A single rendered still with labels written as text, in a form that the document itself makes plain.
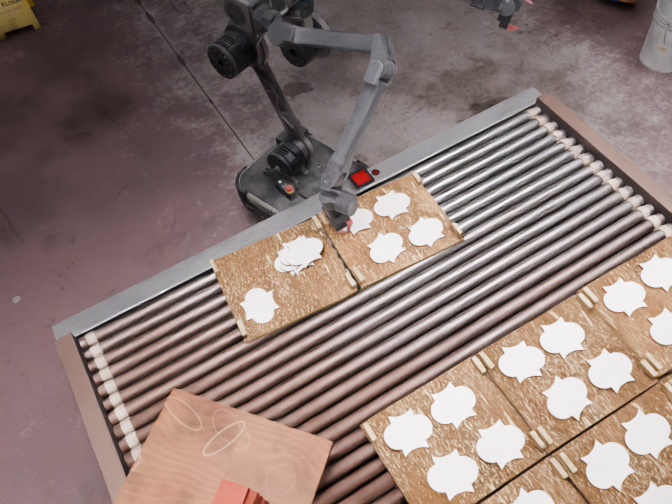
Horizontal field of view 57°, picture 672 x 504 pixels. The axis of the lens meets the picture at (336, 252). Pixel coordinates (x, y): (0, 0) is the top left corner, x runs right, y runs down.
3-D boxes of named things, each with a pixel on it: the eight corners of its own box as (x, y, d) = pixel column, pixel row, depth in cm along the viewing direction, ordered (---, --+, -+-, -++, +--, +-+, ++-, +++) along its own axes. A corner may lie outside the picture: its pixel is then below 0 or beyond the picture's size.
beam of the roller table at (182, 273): (58, 333, 216) (51, 325, 211) (529, 96, 265) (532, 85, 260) (65, 352, 212) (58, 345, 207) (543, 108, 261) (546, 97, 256)
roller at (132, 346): (91, 365, 206) (85, 359, 202) (549, 126, 252) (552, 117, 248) (95, 377, 204) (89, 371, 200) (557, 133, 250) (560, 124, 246)
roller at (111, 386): (100, 389, 201) (94, 384, 197) (566, 141, 247) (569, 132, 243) (105, 402, 199) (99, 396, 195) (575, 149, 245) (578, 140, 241)
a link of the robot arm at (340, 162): (386, 60, 195) (370, 56, 186) (400, 68, 193) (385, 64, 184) (331, 180, 212) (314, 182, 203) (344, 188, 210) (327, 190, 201)
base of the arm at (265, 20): (270, 23, 218) (264, -8, 208) (287, 31, 215) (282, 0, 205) (253, 36, 214) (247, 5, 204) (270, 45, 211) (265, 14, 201)
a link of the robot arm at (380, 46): (404, 34, 191) (389, 30, 182) (396, 80, 194) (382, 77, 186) (286, 24, 212) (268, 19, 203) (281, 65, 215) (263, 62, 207)
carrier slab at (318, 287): (210, 264, 220) (209, 261, 219) (315, 219, 228) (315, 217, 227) (245, 344, 202) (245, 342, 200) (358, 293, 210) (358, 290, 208)
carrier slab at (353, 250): (316, 218, 228) (316, 215, 227) (413, 175, 237) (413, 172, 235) (361, 290, 210) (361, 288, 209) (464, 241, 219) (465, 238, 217)
